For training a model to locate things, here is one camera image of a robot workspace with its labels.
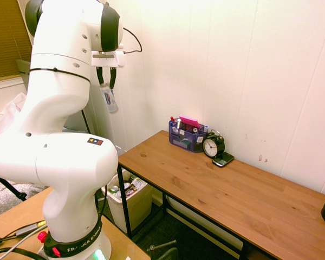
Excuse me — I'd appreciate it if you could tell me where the pink sticky note pad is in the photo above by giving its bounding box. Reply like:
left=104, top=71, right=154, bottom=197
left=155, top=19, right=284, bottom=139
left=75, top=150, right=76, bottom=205
left=178, top=115, right=202, bottom=131

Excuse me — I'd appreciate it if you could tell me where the beige plastic trash bin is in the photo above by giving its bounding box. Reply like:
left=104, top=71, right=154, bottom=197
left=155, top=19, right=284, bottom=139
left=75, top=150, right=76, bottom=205
left=101, top=168, right=154, bottom=234

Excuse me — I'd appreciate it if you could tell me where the thick black cable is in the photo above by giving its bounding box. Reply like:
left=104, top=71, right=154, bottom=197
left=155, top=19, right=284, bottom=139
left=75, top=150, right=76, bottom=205
left=0, top=246, right=48, bottom=260

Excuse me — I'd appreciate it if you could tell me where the grey cable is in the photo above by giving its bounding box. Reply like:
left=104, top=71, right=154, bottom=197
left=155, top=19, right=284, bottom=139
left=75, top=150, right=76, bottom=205
left=0, top=224, right=48, bottom=260

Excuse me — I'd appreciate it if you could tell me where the light wooden robot mounting board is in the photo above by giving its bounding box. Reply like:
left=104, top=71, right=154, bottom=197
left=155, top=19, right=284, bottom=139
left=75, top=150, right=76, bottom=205
left=0, top=186, right=151, bottom=260

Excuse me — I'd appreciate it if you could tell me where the brown window blind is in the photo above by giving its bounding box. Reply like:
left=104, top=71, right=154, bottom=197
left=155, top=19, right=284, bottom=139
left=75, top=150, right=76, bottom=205
left=0, top=0, right=34, bottom=83

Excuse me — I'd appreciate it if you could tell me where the black tripod leg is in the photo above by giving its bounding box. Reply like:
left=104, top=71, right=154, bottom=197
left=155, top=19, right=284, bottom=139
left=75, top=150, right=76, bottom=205
left=0, top=170, right=28, bottom=202

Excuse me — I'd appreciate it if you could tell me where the black mobile phone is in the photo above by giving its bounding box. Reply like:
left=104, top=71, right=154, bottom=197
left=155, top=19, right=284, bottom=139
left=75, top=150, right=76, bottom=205
left=212, top=151, right=236, bottom=168

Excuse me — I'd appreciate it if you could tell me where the wooden table with black frame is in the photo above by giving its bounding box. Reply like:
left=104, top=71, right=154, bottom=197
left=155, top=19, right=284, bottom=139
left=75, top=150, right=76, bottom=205
left=117, top=129, right=325, bottom=260

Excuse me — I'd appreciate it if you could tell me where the blue mesh desk organizer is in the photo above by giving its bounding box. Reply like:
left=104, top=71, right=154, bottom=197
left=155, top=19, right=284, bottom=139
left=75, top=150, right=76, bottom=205
left=168, top=116, right=209, bottom=154

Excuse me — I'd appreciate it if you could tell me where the white plastic bag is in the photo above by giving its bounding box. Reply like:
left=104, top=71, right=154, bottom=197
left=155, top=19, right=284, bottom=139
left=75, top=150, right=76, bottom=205
left=0, top=92, right=28, bottom=138

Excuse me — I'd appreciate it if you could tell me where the dark cable adapter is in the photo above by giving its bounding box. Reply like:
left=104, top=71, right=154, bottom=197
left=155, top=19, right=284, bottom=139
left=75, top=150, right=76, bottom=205
left=14, top=224, right=39, bottom=237

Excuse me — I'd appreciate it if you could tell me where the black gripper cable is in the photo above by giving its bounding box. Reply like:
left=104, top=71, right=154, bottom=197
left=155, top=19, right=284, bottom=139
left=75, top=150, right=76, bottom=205
left=122, top=27, right=143, bottom=54

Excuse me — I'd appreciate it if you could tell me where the white crumpled wrapper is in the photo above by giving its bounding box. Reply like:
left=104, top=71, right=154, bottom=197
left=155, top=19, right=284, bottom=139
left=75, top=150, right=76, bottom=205
left=129, top=177, right=148, bottom=192

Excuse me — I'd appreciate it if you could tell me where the black metal clamp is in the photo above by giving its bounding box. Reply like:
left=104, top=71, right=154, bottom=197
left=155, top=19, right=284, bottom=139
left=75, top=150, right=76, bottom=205
left=147, top=239, right=179, bottom=260

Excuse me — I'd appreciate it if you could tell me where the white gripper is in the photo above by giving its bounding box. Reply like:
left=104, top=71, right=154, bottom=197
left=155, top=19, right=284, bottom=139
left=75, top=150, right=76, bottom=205
left=90, top=49, right=126, bottom=90

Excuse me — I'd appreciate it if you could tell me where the black twin-bell alarm clock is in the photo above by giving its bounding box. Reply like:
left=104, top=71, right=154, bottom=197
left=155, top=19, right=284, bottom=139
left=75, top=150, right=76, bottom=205
left=201, top=129, right=226, bottom=159

